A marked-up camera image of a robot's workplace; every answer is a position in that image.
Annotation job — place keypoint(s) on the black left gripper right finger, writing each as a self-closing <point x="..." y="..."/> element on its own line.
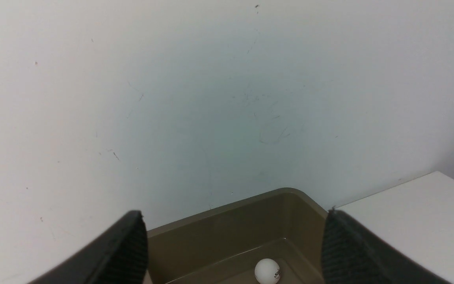
<point x="352" y="254"/>

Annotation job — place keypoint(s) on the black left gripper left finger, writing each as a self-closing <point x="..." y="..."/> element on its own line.
<point x="118" y="256"/>

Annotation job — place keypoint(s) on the white table-tennis ball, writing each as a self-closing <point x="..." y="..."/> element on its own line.
<point x="267" y="271"/>

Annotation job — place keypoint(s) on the tan plastic bin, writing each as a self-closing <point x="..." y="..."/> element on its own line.
<point x="223" y="245"/>

